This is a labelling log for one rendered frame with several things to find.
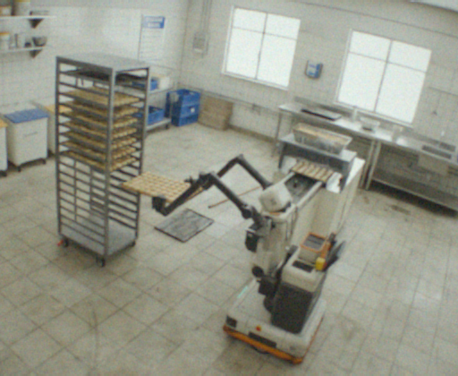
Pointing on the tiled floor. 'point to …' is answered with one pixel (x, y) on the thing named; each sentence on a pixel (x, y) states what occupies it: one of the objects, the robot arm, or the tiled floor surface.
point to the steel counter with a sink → (415, 144)
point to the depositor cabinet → (328, 198)
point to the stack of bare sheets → (184, 225)
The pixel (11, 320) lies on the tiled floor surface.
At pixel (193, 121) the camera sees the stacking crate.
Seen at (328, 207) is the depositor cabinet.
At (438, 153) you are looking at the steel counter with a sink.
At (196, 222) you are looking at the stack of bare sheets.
